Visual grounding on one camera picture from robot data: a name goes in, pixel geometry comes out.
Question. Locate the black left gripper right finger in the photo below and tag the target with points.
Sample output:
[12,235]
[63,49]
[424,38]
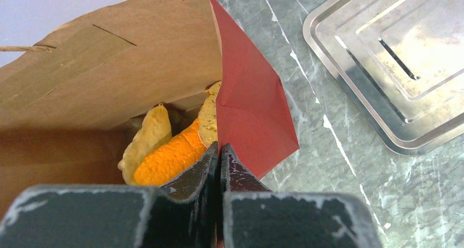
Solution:
[255,216]

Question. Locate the metal baking tray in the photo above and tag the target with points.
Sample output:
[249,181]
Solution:
[401,62]

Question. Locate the orange fake bread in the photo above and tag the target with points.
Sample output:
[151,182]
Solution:
[183,150]

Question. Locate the red brown paper bag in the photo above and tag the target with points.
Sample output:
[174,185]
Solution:
[65,113]

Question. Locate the yellow fake bread slice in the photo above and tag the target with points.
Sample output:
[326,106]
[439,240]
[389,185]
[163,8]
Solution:
[154,132]

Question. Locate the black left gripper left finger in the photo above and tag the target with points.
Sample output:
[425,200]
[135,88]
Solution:
[178,214]

